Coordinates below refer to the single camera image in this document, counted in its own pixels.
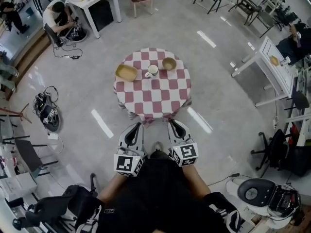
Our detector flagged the black folding chair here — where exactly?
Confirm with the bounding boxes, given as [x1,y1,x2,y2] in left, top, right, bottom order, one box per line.
[14,138,59,177]

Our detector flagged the black cabinet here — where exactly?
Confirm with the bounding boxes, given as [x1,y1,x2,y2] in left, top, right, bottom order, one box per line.
[89,0,115,33]

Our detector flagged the person's left forearm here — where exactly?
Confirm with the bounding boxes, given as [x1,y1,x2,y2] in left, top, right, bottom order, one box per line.
[96,171,131,203]

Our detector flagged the yellow rectangular tray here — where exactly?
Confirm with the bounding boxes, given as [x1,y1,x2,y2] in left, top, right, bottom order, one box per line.
[115,64,139,83]

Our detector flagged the black power adapter cable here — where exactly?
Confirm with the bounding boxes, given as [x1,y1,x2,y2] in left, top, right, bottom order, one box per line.
[52,41,84,61]

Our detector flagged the black office chair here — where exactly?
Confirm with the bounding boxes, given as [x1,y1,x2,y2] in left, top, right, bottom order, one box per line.
[250,129,290,172]
[11,173,104,233]

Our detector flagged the red white checked tablecloth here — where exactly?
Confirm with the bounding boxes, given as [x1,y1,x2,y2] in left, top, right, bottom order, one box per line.
[113,47,193,129]

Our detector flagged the white black robot base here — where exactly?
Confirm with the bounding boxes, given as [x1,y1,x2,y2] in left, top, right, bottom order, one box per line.
[225,177,302,231]

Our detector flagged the black metal rack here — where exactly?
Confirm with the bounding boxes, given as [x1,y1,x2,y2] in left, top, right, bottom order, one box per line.
[228,0,266,26]

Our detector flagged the round wooden bowl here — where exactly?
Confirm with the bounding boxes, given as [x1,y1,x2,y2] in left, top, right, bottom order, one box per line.
[161,57,177,71]

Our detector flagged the person's black shirt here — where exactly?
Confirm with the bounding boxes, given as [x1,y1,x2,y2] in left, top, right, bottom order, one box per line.
[97,150,230,233]

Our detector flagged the white cup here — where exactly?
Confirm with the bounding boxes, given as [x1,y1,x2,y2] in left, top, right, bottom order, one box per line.
[144,65,159,79]

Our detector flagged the white box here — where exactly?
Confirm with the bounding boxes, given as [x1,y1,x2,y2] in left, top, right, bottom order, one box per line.
[4,172,38,201]

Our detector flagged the black round base with cables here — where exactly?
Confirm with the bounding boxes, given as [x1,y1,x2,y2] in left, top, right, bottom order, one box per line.
[33,85,63,133]
[65,25,89,44]

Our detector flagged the red tripod stand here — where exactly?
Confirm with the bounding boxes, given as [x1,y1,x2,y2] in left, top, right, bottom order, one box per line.
[0,102,33,124]

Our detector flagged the person's right forearm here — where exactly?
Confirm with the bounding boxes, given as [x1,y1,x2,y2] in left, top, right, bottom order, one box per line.
[181,164,212,201]

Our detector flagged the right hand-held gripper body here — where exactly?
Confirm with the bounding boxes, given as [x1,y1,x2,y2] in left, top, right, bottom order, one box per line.
[169,139,200,167]

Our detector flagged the white table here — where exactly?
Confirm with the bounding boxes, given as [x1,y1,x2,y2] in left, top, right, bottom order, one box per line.
[231,35,299,108]

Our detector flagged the black white striped sleeve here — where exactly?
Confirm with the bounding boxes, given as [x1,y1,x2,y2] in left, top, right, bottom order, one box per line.
[74,198,105,233]
[203,191,244,233]

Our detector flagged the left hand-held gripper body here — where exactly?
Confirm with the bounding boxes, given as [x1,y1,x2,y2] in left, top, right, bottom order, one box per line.
[113,146,147,178]

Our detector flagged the person's shoe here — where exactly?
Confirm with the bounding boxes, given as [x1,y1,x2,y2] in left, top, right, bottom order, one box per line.
[151,141,164,153]

